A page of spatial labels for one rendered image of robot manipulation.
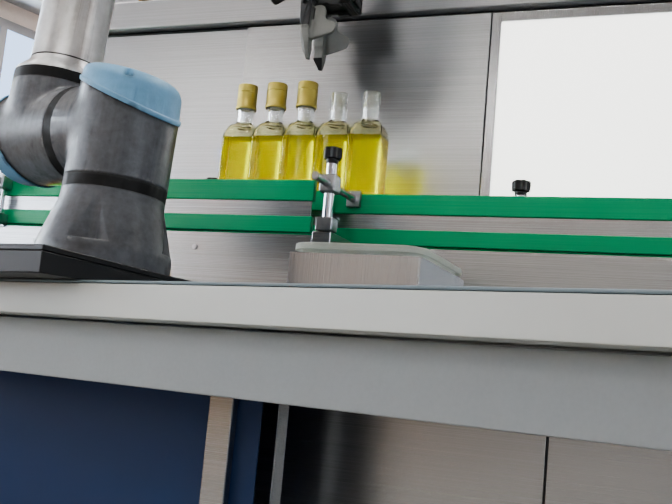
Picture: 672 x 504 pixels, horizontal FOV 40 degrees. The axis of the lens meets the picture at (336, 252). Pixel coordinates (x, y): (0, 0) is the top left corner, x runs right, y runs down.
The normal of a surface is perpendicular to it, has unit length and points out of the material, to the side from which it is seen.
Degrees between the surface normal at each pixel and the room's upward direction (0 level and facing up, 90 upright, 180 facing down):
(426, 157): 90
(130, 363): 90
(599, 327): 90
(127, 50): 90
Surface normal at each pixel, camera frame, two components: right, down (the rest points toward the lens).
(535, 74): -0.36, -0.15
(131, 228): 0.62, -0.34
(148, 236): 0.81, -0.28
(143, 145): 0.59, -0.05
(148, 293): -0.59, -0.16
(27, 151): -0.56, 0.38
